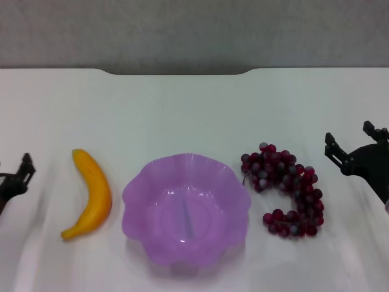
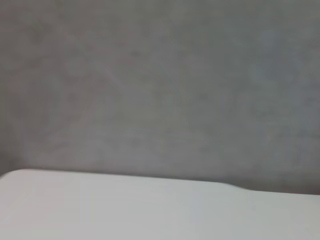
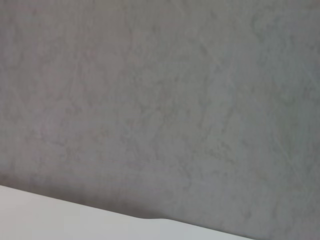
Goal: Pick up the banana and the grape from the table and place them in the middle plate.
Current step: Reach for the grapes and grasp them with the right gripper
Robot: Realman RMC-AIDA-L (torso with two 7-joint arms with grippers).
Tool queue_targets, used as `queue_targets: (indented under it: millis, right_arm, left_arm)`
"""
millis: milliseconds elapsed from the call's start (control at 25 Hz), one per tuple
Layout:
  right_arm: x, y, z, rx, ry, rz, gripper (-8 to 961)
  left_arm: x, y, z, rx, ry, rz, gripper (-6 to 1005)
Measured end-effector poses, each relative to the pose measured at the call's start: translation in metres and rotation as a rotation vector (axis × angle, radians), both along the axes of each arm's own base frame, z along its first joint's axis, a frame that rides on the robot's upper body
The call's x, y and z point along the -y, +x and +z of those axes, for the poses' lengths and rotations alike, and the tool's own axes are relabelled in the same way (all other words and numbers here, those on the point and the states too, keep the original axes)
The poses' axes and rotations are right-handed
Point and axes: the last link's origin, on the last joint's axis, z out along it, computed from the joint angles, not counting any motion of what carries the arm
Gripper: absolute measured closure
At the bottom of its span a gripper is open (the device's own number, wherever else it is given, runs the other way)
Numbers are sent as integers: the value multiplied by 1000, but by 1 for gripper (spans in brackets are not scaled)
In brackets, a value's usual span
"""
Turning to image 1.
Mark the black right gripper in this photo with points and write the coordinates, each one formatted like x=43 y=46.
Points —
x=370 y=164

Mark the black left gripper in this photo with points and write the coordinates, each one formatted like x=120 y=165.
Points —
x=9 y=185

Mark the dark red grape bunch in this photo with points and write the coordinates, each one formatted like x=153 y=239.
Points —
x=273 y=170

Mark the yellow banana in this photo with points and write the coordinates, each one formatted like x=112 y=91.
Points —
x=96 y=188

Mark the purple wavy plastic bowl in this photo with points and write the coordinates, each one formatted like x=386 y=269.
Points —
x=170 y=213

